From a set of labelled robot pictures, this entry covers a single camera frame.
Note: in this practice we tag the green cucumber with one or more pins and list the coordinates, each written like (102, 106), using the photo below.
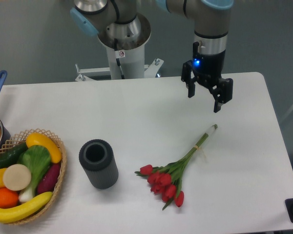
(12, 155)

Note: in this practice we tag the red tulip bouquet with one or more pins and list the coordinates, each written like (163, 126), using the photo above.
(167, 180)

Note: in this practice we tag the green bok choy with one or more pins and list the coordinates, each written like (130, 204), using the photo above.
(37, 159)

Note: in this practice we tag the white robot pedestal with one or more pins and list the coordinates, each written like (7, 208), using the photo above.
(125, 48)

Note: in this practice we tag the beige round disc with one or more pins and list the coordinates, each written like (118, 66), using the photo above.
(16, 177)

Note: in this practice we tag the orange fruit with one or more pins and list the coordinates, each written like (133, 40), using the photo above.
(8, 198)

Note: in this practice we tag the yellow squash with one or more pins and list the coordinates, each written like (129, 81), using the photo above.
(42, 140)

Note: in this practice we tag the purple sweet potato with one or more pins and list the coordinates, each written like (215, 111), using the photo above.
(48, 182)

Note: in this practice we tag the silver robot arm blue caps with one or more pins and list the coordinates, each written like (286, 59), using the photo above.
(211, 18)

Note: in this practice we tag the yellow banana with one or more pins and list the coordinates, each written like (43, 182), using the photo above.
(22, 211)

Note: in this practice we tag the dark grey ribbed vase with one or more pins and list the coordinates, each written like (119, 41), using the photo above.
(97, 159)

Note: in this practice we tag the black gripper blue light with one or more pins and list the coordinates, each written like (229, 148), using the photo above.
(207, 72)

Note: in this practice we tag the woven wicker basket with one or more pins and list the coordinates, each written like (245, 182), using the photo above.
(20, 138)

